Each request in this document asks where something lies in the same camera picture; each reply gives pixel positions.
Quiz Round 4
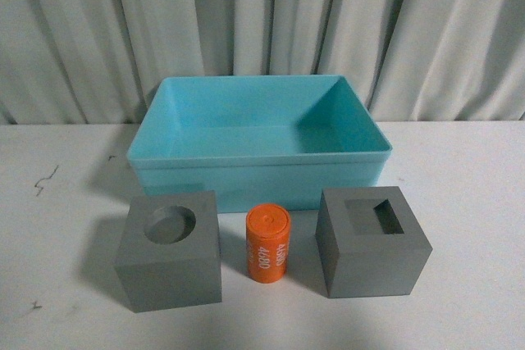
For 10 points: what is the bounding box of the orange cylinder with white digits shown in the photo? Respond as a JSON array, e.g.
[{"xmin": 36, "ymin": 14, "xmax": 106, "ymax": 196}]
[{"xmin": 245, "ymin": 203, "xmax": 291, "ymax": 284}]

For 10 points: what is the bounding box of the gray cube with rectangular hole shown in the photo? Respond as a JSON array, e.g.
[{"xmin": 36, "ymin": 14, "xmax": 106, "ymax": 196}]
[{"xmin": 315, "ymin": 186, "xmax": 432, "ymax": 298}]

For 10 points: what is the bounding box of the gray cube with round hole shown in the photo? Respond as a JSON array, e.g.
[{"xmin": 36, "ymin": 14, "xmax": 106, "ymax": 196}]
[{"xmin": 113, "ymin": 191, "xmax": 222, "ymax": 312}]

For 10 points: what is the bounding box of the light blue plastic box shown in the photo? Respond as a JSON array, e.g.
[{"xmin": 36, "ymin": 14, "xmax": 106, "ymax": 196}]
[{"xmin": 127, "ymin": 75, "xmax": 392, "ymax": 213}]

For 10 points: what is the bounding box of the white pleated curtain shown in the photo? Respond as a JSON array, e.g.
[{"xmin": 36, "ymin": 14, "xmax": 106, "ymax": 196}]
[{"xmin": 1, "ymin": 0, "xmax": 524, "ymax": 125}]

